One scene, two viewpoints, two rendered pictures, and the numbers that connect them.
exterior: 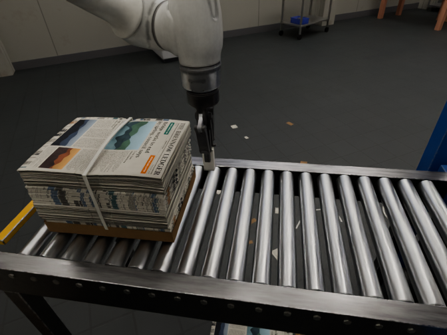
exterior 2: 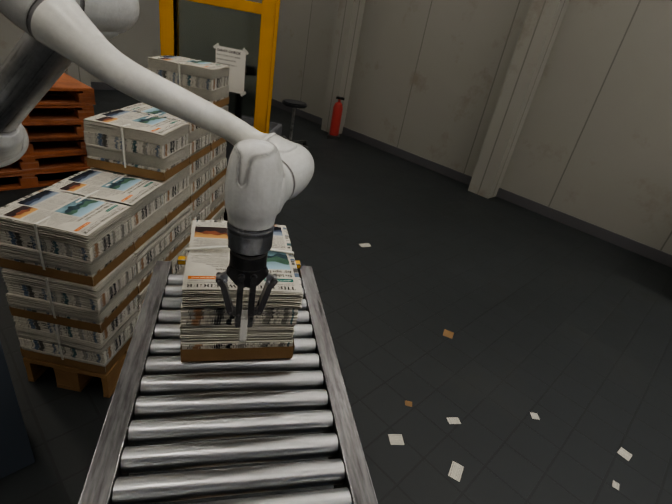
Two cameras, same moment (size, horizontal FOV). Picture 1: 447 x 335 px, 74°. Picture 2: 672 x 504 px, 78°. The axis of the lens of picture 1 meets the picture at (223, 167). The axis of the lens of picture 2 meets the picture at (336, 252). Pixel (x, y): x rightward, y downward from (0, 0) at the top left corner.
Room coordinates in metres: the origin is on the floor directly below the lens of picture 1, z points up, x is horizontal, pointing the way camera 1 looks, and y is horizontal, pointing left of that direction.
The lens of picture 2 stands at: (0.47, -0.68, 1.61)
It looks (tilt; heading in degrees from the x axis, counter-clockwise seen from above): 28 degrees down; 62
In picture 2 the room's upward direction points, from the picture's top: 11 degrees clockwise
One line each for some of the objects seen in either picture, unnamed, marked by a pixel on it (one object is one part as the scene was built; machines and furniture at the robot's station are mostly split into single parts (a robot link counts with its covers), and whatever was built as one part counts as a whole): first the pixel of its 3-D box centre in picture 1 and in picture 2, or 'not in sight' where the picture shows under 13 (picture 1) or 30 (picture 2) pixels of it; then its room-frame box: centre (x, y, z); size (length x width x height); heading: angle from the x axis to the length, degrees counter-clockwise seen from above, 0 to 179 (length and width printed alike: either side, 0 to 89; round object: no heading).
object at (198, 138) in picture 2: not in sight; (167, 131); (0.60, 1.79, 0.95); 0.38 x 0.29 x 0.23; 150
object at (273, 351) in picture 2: (161, 199); (238, 333); (0.68, 0.20, 0.83); 0.29 x 0.16 x 0.04; 170
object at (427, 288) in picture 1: (403, 233); not in sight; (0.54, -0.50, 0.77); 0.47 x 0.05 x 0.05; 169
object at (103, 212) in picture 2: not in sight; (132, 250); (0.39, 1.41, 0.42); 1.17 x 0.39 x 0.83; 61
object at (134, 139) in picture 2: not in sight; (139, 144); (0.46, 1.53, 0.95); 0.38 x 0.29 x 0.23; 151
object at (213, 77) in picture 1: (201, 74); (250, 235); (0.65, 0.04, 1.22); 0.09 x 0.09 x 0.06
